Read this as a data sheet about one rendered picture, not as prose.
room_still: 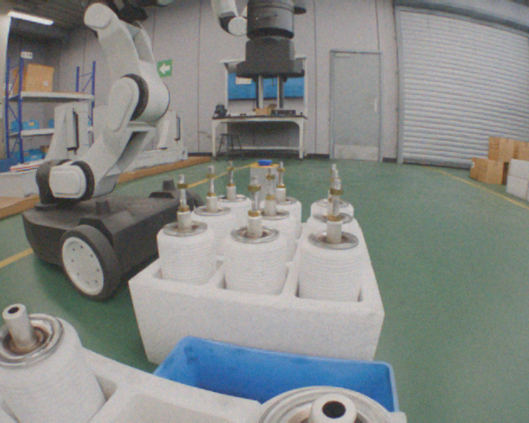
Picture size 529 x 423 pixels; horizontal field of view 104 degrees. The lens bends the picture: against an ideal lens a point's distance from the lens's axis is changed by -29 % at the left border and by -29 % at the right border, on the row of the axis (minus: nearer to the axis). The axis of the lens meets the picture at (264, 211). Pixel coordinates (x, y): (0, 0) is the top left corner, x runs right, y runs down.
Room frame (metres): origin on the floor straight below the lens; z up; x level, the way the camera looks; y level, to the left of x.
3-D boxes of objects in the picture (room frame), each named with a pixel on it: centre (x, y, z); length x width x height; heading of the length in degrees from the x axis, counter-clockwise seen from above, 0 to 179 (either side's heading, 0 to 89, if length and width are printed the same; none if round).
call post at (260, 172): (0.83, 0.00, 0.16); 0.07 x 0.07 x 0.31; 77
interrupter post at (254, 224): (0.42, 0.01, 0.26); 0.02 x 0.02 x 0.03
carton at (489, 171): (2.99, -2.92, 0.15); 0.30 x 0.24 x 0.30; 165
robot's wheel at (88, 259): (0.60, 0.46, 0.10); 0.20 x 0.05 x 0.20; 76
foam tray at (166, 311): (0.53, -0.01, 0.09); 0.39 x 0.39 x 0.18; 77
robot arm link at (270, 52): (0.53, -0.01, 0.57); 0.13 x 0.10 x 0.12; 80
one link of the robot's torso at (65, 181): (0.92, 0.66, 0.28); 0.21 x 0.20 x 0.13; 76
